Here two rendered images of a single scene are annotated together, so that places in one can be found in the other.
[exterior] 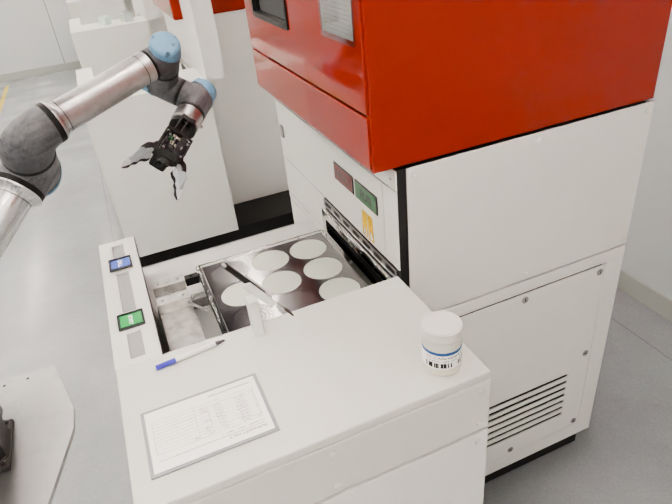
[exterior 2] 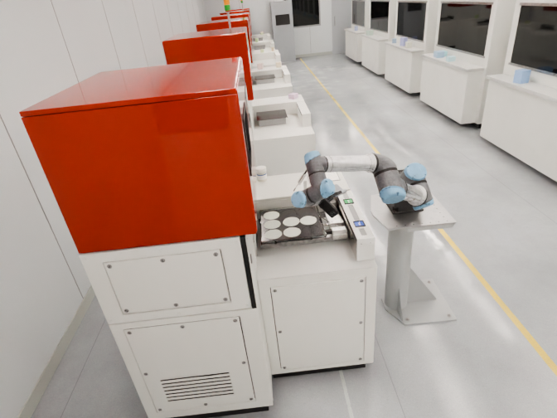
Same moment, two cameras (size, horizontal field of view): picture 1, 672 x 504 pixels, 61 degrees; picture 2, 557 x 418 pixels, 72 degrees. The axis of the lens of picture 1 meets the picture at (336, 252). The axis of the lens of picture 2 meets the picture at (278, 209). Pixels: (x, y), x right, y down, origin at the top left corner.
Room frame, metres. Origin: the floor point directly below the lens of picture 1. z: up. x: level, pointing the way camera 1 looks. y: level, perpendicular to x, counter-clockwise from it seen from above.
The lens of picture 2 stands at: (3.03, 0.72, 2.08)
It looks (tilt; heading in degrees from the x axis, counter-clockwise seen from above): 29 degrees down; 199
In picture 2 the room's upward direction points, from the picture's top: 6 degrees counter-clockwise
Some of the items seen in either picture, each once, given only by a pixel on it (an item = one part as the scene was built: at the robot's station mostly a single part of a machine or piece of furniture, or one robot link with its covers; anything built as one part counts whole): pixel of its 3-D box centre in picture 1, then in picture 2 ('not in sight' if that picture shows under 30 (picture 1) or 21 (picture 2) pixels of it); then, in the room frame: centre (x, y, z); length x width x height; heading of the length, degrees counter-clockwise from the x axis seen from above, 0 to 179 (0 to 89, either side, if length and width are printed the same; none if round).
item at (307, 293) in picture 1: (283, 281); (290, 222); (1.18, 0.14, 0.90); 0.34 x 0.34 x 0.01; 20
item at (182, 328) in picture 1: (182, 329); (334, 221); (1.08, 0.38, 0.87); 0.36 x 0.08 x 0.03; 20
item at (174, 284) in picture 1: (169, 285); (339, 230); (1.22, 0.44, 0.89); 0.08 x 0.03 x 0.03; 110
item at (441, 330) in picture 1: (441, 343); (261, 173); (0.76, -0.17, 1.01); 0.07 x 0.07 x 0.10
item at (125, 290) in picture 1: (133, 314); (353, 222); (1.12, 0.50, 0.89); 0.55 x 0.09 x 0.14; 20
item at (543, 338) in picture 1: (437, 320); (207, 317); (1.55, -0.33, 0.41); 0.82 x 0.71 x 0.82; 20
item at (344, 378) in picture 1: (300, 398); (299, 192); (0.78, 0.10, 0.89); 0.62 x 0.35 x 0.14; 110
